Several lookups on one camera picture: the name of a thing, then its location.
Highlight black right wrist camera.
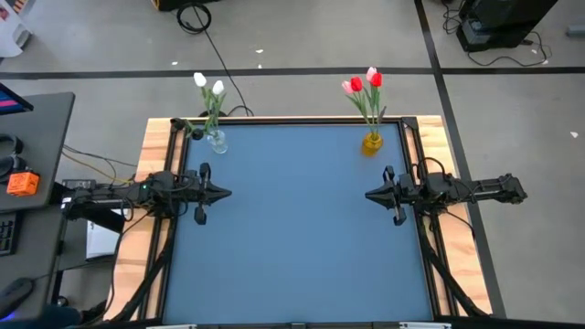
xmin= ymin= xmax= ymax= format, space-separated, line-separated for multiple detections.
xmin=392 ymin=205 xmax=409 ymax=228

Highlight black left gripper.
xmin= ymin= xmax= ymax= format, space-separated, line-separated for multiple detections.
xmin=184 ymin=169 xmax=233 ymax=207

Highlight black desk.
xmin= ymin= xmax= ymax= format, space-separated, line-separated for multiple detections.
xmin=0 ymin=203 xmax=70 ymax=321
xmin=0 ymin=90 xmax=77 ymax=214

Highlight black floor equipment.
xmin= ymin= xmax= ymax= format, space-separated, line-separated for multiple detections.
xmin=152 ymin=0 xmax=221 ymax=13

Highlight thin black floor cable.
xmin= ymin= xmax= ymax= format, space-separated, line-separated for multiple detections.
xmin=441 ymin=0 xmax=550 ymax=68

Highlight red artificial tulip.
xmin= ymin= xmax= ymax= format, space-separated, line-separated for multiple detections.
xmin=349 ymin=76 xmax=377 ymax=138
xmin=368 ymin=72 xmax=388 ymax=138

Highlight coiled black cable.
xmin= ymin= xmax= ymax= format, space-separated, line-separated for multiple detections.
xmin=175 ymin=1 xmax=255 ymax=118

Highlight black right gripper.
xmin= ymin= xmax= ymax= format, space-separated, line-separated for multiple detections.
xmin=364 ymin=173 xmax=418 ymax=211

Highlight pink artificial tulip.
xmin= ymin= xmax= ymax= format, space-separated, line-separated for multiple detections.
xmin=341 ymin=80 xmax=377 ymax=138
xmin=365 ymin=66 xmax=380 ymax=138

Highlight white artificial tulip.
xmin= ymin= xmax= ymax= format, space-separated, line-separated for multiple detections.
xmin=192 ymin=71 xmax=218 ymax=136
xmin=207 ymin=79 xmax=228 ymax=136

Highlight computer monitor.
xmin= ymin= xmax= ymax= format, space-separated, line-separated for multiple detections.
xmin=0 ymin=81 xmax=35 ymax=117

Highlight thick black cable conduit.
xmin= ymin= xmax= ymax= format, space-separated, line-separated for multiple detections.
xmin=111 ymin=214 xmax=177 ymax=324
xmin=420 ymin=214 xmax=488 ymax=319

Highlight black equipment case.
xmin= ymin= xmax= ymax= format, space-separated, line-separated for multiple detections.
xmin=455 ymin=0 xmax=559 ymax=53

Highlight black headphones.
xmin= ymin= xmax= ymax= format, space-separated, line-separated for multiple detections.
xmin=0 ymin=133 xmax=26 ymax=185

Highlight yellow glass vase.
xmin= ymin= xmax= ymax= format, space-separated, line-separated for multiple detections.
xmin=361 ymin=132 xmax=385 ymax=158

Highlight white paper box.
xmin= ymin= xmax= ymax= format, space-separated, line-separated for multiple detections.
xmin=85 ymin=207 xmax=130 ymax=262

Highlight orange box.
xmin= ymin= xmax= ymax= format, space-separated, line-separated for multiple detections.
xmin=5 ymin=171 xmax=41 ymax=198

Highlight black keyboard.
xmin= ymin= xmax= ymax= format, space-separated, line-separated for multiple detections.
xmin=0 ymin=212 xmax=20 ymax=258

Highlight black computer mouse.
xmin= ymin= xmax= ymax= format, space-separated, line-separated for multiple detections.
xmin=0 ymin=277 xmax=36 ymax=317

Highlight clear glass vase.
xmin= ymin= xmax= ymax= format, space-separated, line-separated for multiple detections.
xmin=206 ymin=129 xmax=229 ymax=155

